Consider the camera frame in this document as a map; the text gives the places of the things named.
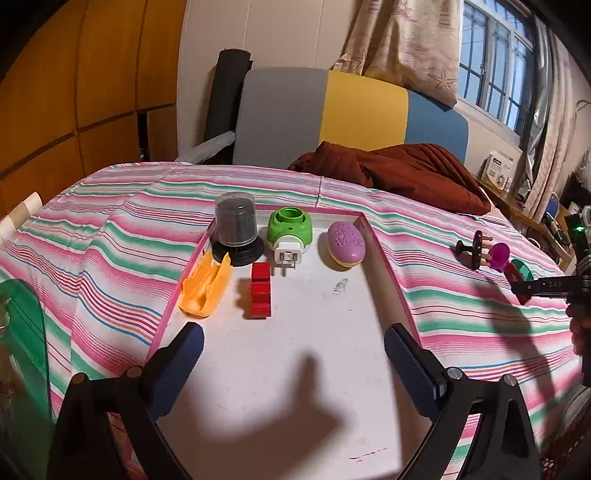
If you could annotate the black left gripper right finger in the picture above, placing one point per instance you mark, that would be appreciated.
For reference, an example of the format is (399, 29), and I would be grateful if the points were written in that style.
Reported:
(503, 446)

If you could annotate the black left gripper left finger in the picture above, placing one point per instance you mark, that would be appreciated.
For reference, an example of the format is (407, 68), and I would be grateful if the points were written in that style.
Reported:
(84, 445)

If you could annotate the teal plastic spool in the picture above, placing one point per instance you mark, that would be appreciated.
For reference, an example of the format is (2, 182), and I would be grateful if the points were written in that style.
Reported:
(523, 269)

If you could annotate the red metallic cylinder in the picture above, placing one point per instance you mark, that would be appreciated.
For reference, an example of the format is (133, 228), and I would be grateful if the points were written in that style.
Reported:
(514, 279)

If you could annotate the orange plastic trough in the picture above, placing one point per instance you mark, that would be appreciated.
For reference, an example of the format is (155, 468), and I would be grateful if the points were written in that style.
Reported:
(203, 289)

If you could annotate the purple oval case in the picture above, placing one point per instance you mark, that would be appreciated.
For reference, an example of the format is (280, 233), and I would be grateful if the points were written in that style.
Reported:
(345, 244)

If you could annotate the red block piece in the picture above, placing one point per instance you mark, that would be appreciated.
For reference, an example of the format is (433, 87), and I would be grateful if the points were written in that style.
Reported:
(260, 291)

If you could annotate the green white plug-in device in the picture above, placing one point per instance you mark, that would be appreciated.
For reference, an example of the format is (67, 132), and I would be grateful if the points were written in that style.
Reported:
(289, 235)

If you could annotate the person right hand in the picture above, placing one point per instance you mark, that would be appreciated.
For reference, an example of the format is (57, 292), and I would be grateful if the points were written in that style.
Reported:
(580, 322)

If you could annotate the green glass side table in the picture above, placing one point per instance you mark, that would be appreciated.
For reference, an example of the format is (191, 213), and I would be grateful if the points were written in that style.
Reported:
(26, 412)

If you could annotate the wooden side desk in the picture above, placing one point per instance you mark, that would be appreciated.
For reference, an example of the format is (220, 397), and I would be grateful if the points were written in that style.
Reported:
(521, 220)

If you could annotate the purple plastic cup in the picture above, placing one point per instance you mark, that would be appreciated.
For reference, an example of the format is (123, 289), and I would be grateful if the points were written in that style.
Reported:
(499, 256)

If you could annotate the brown knobbed massage brush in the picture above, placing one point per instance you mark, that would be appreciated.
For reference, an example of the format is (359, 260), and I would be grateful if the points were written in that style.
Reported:
(476, 253)

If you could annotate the white product box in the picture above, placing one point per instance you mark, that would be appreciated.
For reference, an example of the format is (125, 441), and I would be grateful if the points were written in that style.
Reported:
(497, 170)

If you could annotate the dark red quilted jacket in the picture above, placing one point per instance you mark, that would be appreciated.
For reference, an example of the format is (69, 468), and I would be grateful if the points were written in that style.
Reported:
(424, 172)

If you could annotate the striped pink bed cover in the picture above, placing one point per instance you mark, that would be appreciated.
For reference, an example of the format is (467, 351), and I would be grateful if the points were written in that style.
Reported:
(104, 256)

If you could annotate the pink rimmed white tray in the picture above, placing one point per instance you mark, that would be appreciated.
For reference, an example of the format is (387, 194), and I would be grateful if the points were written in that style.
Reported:
(308, 393)

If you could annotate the dark clear lidded container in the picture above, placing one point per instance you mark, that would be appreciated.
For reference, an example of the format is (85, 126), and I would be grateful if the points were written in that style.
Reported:
(236, 232)

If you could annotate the grey yellow blue headboard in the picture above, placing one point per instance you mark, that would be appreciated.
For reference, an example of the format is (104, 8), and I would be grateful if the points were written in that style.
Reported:
(269, 117)

